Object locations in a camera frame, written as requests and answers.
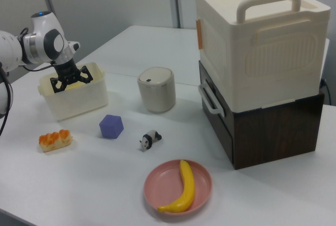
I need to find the white drawer handle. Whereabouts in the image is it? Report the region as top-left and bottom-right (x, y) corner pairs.
(197, 82), (227, 118)

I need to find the cream storage box with handles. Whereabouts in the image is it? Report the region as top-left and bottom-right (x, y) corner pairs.
(194, 0), (331, 113)

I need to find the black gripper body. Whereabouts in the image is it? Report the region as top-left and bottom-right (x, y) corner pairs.
(53, 58), (82, 85)

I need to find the small beige lidded bin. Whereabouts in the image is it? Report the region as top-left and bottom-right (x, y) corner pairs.
(137, 66), (176, 114)

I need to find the dark wooden drawer cabinet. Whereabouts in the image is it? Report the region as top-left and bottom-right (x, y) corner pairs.
(198, 60), (325, 171)

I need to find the orange latch strip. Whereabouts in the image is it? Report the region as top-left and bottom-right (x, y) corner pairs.
(196, 18), (203, 51)

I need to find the panda toy figure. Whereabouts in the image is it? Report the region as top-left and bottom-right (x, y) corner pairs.
(139, 129), (163, 151)

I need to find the orange glazed toy bread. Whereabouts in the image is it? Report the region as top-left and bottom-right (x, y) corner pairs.
(38, 129), (74, 153)

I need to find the black cable behind cabinet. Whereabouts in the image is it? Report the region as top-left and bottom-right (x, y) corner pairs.
(318, 78), (332, 105)

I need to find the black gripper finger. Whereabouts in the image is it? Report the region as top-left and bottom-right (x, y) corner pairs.
(50, 77), (67, 95)
(78, 65), (95, 84)

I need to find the yellow banana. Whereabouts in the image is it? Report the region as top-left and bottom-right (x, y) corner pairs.
(157, 159), (196, 213)

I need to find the purple cube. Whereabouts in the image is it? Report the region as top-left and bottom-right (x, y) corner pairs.
(99, 114), (124, 140)

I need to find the translucent white plastic box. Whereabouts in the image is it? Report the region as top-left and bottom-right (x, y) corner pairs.
(37, 61), (109, 122)

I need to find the pink plate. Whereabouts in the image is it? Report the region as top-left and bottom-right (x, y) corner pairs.
(143, 159), (213, 215)

